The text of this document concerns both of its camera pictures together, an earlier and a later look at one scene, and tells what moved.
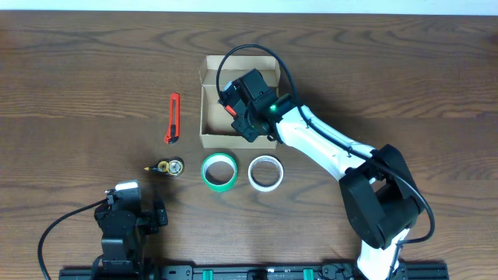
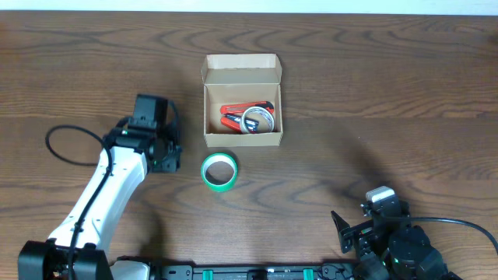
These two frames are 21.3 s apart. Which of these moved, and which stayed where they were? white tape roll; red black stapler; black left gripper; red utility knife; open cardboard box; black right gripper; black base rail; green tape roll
Moved: red utility knife; white tape roll; black right gripper; black left gripper; red black stapler
Stayed: green tape roll; black base rail; open cardboard box
